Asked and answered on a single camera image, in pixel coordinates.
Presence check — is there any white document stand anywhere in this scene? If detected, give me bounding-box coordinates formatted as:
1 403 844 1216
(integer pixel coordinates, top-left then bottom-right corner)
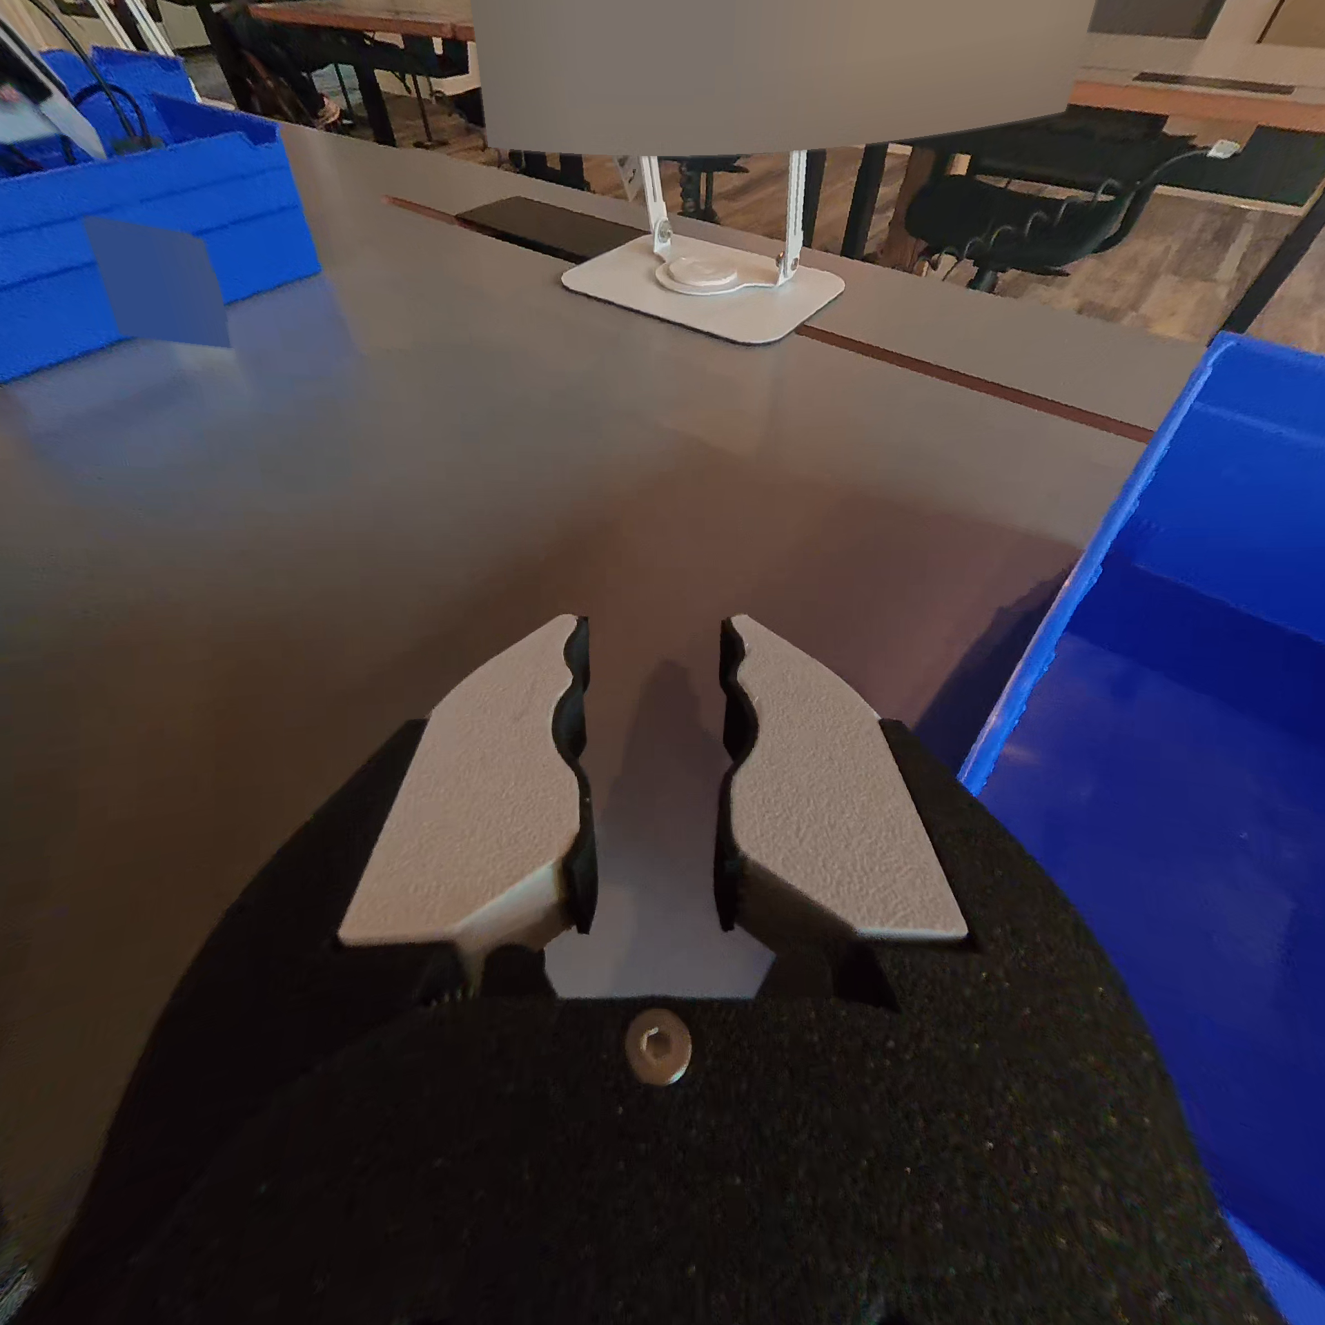
560 156 845 347

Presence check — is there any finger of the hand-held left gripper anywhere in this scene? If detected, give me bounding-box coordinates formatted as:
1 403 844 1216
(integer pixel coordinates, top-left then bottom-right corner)
0 22 109 171

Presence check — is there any blue plastic bin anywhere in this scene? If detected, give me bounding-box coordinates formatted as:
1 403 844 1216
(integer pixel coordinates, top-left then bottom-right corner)
963 331 1325 1325
42 45 200 146
0 93 321 384

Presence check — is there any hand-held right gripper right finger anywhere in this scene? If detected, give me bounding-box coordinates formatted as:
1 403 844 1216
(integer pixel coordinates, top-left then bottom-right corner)
714 613 971 960

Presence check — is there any wooden office desk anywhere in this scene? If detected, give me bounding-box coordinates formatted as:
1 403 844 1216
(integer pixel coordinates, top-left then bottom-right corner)
249 0 481 146

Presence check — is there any black office chair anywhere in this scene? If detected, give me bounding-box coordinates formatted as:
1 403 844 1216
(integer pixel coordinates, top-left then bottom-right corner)
900 145 1216 291

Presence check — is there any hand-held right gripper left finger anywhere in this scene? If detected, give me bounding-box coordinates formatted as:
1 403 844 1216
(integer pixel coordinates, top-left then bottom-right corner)
337 613 599 968

